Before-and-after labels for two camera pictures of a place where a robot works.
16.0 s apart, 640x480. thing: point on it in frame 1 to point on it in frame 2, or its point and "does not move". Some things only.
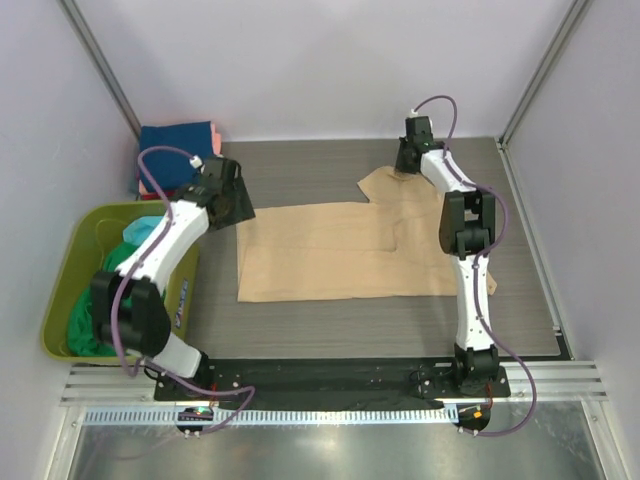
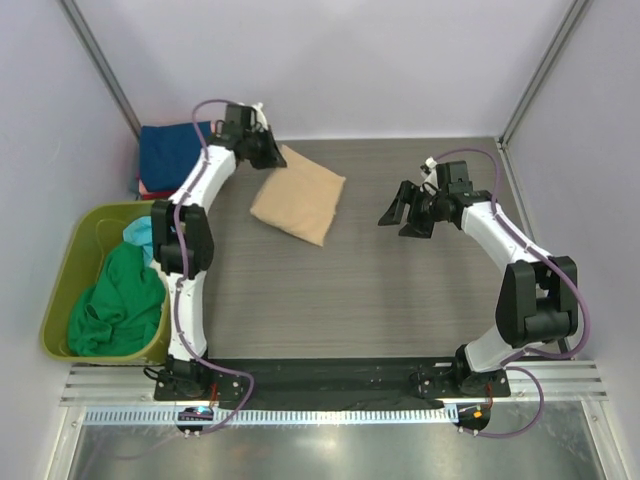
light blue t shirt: x=139 y=228 does not move
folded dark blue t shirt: x=172 y=170 does not move
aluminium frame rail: x=119 y=383 does not move
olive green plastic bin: x=90 y=231 does not move
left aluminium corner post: x=82 y=31 does not move
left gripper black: x=242 y=210 to x=272 y=157
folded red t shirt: x=154 y=196 does not move
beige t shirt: x=387 y=247 to x=300 y=198
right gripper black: x=400 y=164 to x=395 y=214
